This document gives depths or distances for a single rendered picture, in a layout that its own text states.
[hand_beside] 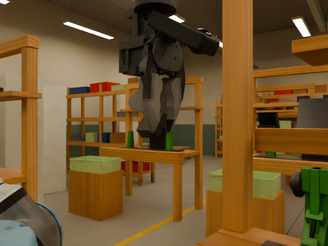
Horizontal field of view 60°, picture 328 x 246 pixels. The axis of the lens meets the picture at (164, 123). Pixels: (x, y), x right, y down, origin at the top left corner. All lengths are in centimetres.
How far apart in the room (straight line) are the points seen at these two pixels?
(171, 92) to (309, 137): 74
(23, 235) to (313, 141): 96
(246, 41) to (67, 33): 816
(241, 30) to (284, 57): 994
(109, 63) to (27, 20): 297
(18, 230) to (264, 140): 96
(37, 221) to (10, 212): 4
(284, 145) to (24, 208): 92
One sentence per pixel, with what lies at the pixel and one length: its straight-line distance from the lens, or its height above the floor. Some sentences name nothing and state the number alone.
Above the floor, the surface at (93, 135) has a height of 100.
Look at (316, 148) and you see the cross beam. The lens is 112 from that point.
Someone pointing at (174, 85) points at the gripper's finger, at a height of 136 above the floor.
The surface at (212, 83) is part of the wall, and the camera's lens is 1183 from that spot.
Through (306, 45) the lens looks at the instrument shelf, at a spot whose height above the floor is 152.
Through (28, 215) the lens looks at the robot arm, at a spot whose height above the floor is 116.
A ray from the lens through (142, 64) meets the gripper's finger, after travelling 43.
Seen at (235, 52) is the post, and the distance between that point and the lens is 115.
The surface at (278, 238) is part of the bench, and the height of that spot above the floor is 88.
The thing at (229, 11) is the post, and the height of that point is 173.
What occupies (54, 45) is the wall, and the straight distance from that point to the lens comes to 876.
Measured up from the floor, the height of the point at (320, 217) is 105.
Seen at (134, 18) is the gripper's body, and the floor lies 147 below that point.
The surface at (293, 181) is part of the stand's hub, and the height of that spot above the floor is 113.
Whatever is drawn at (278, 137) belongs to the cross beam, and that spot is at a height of 124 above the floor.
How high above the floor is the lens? 129
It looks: level
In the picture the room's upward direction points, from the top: straight up
